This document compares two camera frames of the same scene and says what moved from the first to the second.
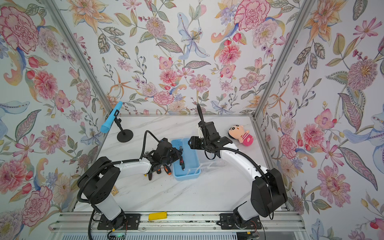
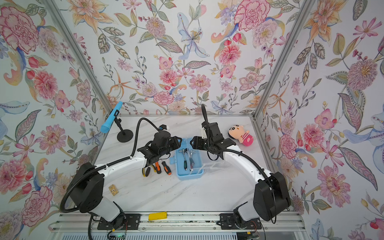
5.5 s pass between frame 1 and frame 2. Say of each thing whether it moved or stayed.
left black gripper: moved
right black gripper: stayed
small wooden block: stayed
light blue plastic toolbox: stayed
